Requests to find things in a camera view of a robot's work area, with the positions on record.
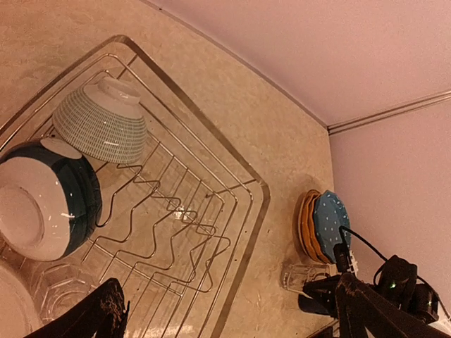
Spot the light striped bowl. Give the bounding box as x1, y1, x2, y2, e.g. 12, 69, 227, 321
52, 76, 147, 164

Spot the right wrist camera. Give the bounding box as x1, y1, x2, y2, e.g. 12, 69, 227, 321
333, 243, 358, 276

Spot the yellow dotted plate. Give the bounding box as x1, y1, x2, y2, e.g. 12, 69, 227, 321
302, 198, 322, 263
307, 189, 332, 264

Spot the cream bird plate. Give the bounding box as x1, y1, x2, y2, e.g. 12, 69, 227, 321
297, 189, 314, 259

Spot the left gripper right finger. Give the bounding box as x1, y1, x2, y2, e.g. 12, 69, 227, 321
335, 273, 449, 338

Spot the clear glass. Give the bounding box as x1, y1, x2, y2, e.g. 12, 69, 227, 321
280, 264, 337, 294
30, 263, 99, 325

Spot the white cup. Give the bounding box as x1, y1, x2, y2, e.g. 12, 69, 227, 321
1, 261, 42, 337

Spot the blue dotted plate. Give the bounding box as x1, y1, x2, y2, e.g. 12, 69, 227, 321
313, 190, 350, 264

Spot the right aluminium post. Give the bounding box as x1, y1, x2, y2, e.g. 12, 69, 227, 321
327, 89, 450, 136

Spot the wire dish rack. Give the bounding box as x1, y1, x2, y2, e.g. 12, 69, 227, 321
1, 35, 271, 337

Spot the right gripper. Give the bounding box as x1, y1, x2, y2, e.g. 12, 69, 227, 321
297, 276, 340, 317

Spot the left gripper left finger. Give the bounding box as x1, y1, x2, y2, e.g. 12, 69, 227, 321
28, 278, 130, 338

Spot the dark teal striped bowl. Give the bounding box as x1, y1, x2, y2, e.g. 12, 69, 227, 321
1, 137, 102, 261

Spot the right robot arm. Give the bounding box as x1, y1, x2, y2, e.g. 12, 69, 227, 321
297, 256, 445, 337

